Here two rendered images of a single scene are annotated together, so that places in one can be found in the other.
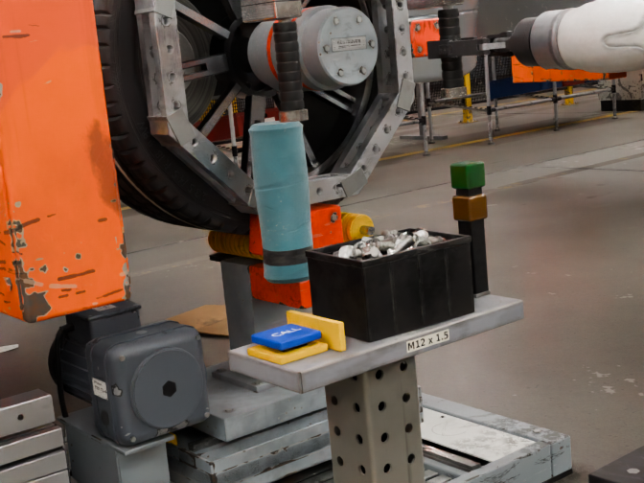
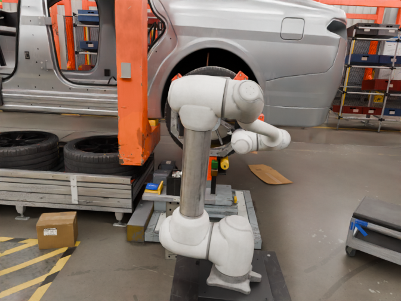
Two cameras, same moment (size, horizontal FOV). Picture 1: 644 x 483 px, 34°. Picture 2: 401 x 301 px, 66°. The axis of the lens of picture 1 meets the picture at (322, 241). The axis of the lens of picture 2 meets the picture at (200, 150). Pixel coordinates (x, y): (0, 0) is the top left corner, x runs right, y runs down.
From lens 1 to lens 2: 133 cm
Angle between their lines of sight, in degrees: 39
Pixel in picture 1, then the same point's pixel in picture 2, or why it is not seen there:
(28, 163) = (123, 133)
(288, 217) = not seen: hidden behind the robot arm
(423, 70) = (293, 123)
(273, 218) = not seen: hidden behind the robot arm
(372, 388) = (167, 205)
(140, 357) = (159, 177)
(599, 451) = (277, 249)
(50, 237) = (126, 149)
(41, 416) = (127, 182)
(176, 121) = (172, 128)
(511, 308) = (210, 200)
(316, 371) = (147, 196)
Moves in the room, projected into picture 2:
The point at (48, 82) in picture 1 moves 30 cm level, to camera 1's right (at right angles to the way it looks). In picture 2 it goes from (129, 117) to (162, 126)
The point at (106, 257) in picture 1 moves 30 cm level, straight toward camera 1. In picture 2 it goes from (138, 156) to (104, 168)
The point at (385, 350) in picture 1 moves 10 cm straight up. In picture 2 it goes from (167, 197) to (167, 182)
